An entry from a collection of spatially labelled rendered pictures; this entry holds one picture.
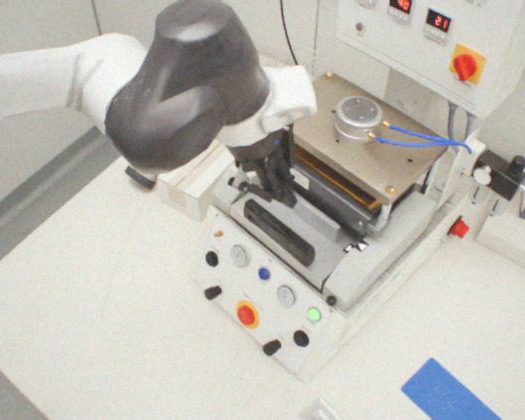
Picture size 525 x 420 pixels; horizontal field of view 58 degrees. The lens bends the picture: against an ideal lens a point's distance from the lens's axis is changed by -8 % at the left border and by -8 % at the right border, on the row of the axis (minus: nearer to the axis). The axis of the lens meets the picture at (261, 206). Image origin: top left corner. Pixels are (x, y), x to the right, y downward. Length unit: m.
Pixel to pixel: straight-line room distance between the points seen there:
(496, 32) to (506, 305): 0.61
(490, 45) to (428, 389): 0.63
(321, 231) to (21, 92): 0.56
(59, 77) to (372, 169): 0.48
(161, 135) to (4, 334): 0.76
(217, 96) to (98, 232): 0.77
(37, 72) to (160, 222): 0.73
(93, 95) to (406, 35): 0.55
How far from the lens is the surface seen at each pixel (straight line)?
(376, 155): 0.83
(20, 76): 0.52
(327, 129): 0.86
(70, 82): 0.56
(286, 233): 0.83
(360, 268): 0.82
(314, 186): 0.86
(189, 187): 1.13
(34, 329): 1.13
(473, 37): 0.83
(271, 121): 0.57
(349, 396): 0.99
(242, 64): 0.50
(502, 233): 1.23
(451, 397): 1.04
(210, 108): 0.49
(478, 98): 0.87
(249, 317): 0.99
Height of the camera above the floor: 1.68
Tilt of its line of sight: 51 degrees down
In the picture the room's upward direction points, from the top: straight up
